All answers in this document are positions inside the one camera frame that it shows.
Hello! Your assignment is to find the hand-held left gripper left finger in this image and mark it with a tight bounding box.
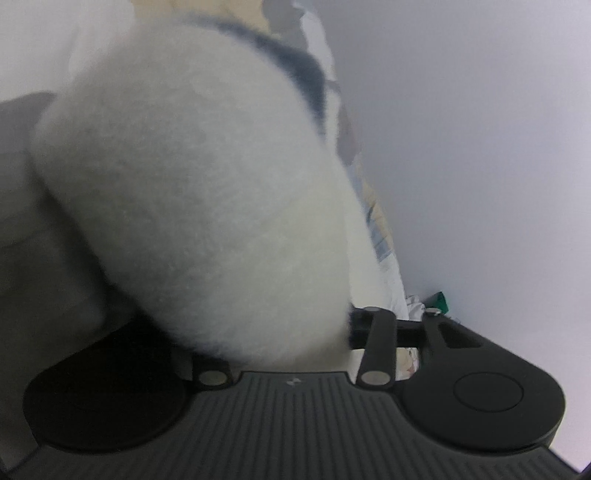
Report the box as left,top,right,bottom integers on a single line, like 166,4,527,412
189,351,232,389

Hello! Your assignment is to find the white crumpled garment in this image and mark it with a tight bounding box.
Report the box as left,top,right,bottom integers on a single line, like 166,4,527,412
405,295,428,322

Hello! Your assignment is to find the patchwork bedsheet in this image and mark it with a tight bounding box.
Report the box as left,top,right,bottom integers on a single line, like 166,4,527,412
0,0,423,462

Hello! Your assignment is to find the cream and blue fuzzy sweater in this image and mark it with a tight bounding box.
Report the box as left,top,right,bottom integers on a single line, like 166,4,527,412
28,13,372,371

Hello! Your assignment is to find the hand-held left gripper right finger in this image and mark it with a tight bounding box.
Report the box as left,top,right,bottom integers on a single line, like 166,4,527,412
348,305,486,388

